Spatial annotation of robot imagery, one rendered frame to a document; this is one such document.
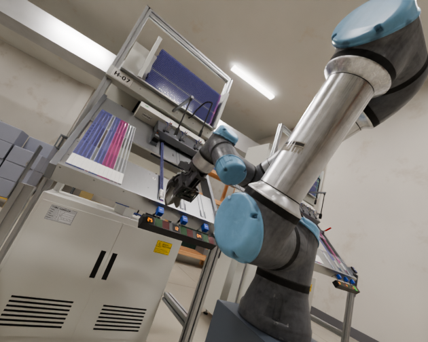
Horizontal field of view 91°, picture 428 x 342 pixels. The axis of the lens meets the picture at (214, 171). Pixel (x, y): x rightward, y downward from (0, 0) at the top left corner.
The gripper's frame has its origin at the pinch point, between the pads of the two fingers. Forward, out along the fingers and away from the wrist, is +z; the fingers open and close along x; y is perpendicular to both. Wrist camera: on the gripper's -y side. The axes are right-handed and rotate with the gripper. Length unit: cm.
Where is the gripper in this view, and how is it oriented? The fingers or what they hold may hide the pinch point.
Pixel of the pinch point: (168, 201)
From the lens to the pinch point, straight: 80.7
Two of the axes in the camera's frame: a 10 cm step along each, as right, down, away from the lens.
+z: -6.2, 6.9, 3.7
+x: 7.6, 4.2, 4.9
